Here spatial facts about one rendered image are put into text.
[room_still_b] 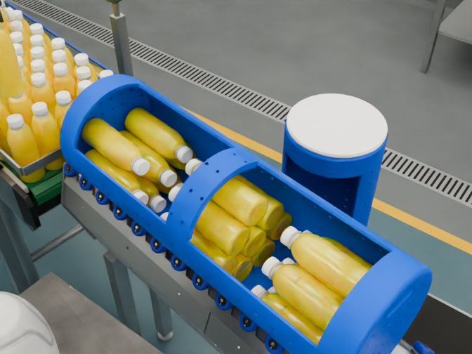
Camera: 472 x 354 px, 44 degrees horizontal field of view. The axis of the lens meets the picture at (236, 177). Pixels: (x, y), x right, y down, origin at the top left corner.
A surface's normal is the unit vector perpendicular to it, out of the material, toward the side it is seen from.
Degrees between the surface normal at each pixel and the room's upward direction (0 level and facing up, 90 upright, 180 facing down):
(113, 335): 4
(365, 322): 36
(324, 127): 0
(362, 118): 0
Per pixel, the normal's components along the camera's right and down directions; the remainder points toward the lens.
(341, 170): 0.00, 0.69
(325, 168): -0.28, 0.66
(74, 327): 0.06, -0.75
